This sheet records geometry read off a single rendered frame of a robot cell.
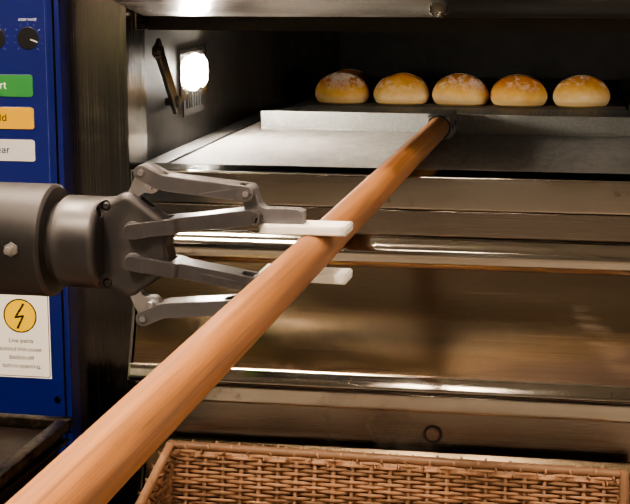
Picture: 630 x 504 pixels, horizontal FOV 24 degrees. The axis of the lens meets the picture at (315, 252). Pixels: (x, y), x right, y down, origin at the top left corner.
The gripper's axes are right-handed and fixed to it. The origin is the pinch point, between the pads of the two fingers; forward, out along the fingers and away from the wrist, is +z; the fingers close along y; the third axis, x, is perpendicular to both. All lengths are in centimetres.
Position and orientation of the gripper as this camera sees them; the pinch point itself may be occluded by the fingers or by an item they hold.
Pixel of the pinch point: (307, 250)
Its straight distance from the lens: 114.8
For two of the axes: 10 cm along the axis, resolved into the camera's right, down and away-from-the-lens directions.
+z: 9.8, 0.4, -1.9
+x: -1.9, 1.8, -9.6
